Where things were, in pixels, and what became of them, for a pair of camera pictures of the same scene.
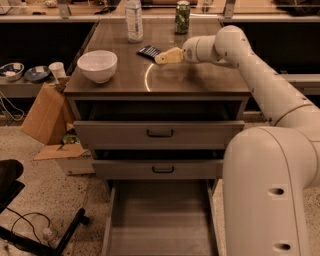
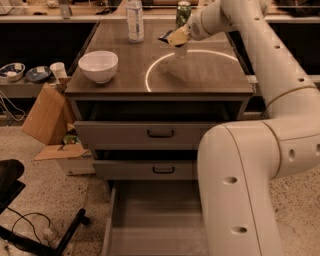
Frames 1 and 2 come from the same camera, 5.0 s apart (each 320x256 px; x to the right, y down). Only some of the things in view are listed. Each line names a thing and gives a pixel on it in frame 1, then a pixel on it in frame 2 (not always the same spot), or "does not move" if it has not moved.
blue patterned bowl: (11, 71) does not move
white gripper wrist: (189, 51) → (194, 26)
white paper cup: (57, 69) does not move
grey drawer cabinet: (149, 120) does not move
